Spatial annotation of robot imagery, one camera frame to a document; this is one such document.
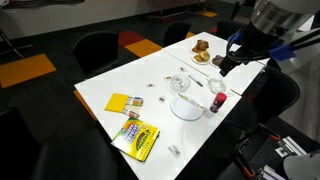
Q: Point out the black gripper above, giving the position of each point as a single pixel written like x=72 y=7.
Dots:
x=231 y=63

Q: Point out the black and white marker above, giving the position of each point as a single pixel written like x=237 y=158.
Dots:
x=195 y=80

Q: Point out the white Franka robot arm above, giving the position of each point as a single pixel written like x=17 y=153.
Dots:
x=276 y=16

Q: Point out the white plate with dark bread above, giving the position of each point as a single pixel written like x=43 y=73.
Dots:
x=213 y=65

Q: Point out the white plate with tan bread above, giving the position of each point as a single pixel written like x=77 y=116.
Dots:
x=201 y=63

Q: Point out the yellow and white marker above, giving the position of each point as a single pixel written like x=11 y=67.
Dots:
x=193 y=102

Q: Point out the empty white round plate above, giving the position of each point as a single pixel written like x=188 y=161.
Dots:
x=185 y=111

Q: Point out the small marker pack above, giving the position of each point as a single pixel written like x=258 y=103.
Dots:
x=131 y=113
x=135 y=101

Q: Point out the yellow Crayola marker box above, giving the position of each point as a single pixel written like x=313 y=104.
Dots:
x=135 y=140

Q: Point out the dark brown bread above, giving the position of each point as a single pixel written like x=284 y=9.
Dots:
x=217 y=60

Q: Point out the empty clear glass bowl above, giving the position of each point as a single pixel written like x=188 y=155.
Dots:
x=216 y=86

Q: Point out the tan bread roll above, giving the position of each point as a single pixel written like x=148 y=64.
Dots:
x=205 y=55
x=198 y=58

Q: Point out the black office chair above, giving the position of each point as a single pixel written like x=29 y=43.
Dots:
x=16 y=146
x=176 y=33
x=228 y=29
x=83 y=156
x=276 y=93
x=96 y=50

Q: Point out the brown bread bun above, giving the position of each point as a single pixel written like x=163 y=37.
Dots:
x=202 y=43
x=198 y=49

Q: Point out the red lid spice bottle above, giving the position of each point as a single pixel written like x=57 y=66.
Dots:
x=218 y=101

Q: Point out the small candy wrapper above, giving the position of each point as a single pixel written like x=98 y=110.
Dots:
x=167 y=78
x=162 y=98
x=150 y=85
x=182 y=69
x=174 y=150

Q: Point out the glass bowl with wrappers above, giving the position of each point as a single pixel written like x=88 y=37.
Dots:
x=180 y=83

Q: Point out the black orange clamp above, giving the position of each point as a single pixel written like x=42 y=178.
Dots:
x=270 y=132
x=245 y=165

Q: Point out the white rounded housing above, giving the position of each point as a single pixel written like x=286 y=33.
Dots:
x=301 y=166

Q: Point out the silver metal bracket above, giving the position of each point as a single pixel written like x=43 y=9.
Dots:
x=290 y=146

